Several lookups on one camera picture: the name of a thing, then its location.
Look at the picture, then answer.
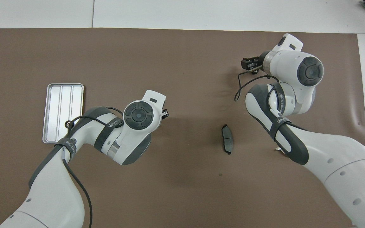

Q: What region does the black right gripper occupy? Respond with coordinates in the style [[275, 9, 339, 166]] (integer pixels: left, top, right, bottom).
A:
[[240, 56, 265, 72]]

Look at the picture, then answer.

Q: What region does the silver metal compartment tray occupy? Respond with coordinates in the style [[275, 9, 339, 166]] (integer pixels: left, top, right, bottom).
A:
[[42, 83, 85, 144]]

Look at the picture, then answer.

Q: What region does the brown paper table mat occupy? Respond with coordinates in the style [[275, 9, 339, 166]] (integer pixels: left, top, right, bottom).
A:
[[0, 28, 365, 228]]

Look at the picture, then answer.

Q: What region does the dark grey brake pad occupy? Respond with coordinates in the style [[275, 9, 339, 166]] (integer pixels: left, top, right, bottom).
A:
[[221, 124, 234, 155]]

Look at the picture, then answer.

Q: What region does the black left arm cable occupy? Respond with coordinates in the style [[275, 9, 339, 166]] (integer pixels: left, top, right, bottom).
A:
[[63, 107, 124, 228]]

